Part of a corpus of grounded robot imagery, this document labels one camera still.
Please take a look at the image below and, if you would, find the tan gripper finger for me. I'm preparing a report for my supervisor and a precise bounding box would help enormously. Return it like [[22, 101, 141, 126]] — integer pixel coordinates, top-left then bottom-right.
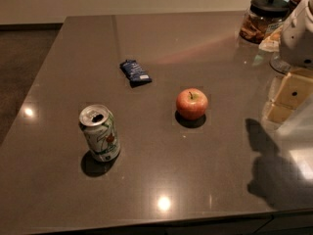
[[266, 69, 313, 123]]

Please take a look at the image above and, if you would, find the green white 7up can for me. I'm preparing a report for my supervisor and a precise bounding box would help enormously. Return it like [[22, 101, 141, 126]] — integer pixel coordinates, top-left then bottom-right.
[[79, 105, 120, 163]]

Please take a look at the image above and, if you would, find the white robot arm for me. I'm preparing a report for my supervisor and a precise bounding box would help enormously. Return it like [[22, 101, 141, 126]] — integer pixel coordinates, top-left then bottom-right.
[[266, 0, 313, 123]]

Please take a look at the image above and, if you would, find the clear glass base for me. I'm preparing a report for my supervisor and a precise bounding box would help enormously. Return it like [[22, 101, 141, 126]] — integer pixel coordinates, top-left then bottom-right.
[[270, 52, 291, 74]]

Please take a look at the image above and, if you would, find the snack packet by jar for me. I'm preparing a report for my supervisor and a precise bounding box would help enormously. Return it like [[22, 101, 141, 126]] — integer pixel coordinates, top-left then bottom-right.
[[259, 26, 282, 52]]

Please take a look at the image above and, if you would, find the glass jar with black lid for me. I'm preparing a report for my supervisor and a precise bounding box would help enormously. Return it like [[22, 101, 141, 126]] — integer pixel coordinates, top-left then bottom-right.
[[240, 0, 289, 44]]

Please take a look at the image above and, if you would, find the red apple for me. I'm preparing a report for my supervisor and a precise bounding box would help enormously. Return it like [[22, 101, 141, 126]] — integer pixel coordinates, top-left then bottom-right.
[[176, 88, 208, 120]]

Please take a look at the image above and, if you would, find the blue snack bar wrapper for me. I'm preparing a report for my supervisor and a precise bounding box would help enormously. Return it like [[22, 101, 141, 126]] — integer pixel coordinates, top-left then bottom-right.
[[119, 60, 153, 84]]

